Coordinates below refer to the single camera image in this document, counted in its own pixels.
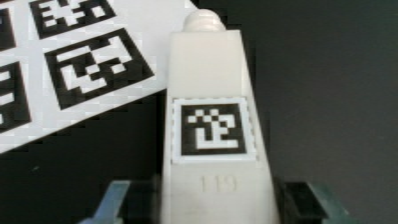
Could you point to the white desk leg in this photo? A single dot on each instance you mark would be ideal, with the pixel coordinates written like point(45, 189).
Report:
point(217, 188)

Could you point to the white marker base sheet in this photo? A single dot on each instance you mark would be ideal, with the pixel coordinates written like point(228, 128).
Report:
point(84, 53)

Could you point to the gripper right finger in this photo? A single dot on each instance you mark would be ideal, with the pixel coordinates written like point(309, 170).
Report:
point(308, 204)

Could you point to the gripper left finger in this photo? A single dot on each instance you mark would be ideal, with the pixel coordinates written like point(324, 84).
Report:
point(128, 206)

